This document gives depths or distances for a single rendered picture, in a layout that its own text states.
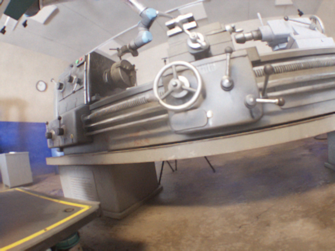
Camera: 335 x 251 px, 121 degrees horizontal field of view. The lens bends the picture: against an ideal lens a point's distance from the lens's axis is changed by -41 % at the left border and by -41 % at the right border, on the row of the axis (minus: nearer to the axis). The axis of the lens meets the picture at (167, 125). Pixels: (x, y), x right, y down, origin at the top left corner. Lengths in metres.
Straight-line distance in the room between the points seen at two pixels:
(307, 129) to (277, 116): 0.20
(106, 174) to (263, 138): 0.91
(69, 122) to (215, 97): 0.97
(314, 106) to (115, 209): 1.34
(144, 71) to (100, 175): 4.24
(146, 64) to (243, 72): 4.56
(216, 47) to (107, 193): 1.07
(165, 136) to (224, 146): 0.37
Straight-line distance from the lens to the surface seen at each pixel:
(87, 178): 1.25
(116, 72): 1.30
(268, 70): 0.55
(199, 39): 0.67
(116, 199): 1.11
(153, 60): 5.04
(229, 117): 0.63
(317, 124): 0.73
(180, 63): 0.63
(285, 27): 1.25
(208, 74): 0.67
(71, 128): 1.18
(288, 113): 0.86
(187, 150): 0.66
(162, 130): 0.88
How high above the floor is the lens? 0.49
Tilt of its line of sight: 5 degrees up
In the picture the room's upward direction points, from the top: 9 degrees counter-clockwise
